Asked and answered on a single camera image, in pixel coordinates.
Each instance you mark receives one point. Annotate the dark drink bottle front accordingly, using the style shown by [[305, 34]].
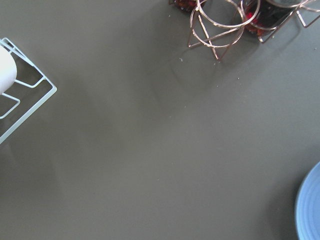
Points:
[[268, 16]]

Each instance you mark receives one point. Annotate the copper wire bottle rack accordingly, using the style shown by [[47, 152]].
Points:
[[206, 31]]

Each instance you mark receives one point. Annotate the blue plate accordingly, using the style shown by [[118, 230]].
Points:
[[307, 206]]

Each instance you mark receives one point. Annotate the white wire cup rack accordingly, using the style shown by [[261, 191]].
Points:
[[31, 89]]

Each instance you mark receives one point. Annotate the white cup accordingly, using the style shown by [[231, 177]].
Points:
[[8, 70]]

